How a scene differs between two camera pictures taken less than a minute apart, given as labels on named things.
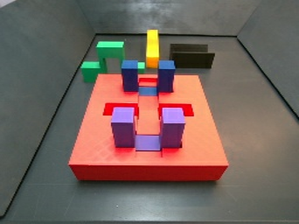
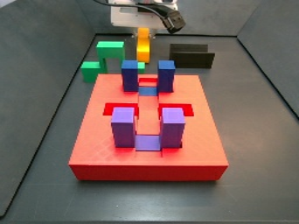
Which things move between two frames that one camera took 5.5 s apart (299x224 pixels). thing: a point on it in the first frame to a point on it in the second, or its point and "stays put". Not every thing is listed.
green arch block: x=107 y=50 stays put
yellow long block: x=152 y=49 to x=144 y=45
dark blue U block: x=164 y=81 stays put
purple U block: x=124 y=129 stays put
